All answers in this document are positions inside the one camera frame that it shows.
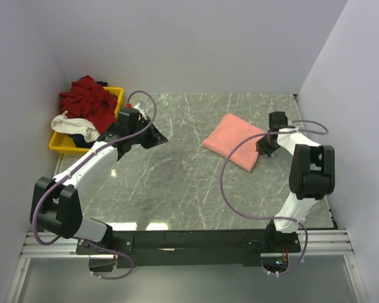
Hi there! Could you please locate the black base beam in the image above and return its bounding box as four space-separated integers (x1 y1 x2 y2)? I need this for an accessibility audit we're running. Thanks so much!
75 229 304 269

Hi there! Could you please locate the white t shirt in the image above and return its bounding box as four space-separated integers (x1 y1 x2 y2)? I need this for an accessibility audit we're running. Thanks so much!
51 110 100 143

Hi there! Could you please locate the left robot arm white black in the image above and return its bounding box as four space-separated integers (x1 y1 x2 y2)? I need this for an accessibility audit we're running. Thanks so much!
30 108 168 254

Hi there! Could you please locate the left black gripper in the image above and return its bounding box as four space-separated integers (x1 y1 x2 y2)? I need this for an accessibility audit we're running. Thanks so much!
129 116 168 150

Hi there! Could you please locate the yellow plastic bin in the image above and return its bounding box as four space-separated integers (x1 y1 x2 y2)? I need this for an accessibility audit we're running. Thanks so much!
48 86 124 155

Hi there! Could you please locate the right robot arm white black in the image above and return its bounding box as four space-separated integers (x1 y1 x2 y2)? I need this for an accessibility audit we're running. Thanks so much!
256 111 335 252

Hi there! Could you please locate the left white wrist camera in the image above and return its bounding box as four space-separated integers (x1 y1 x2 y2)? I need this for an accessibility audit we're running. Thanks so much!
126 102 147 119

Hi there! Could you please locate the pink t shirt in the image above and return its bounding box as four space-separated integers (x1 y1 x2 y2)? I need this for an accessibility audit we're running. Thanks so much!
202 113 264 172

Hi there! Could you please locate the blue t shirt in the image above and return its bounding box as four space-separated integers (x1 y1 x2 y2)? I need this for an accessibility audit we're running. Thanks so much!
69 134 93 148

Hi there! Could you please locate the red t shirt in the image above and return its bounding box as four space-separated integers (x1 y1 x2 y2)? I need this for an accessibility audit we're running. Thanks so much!
59 75 117 134

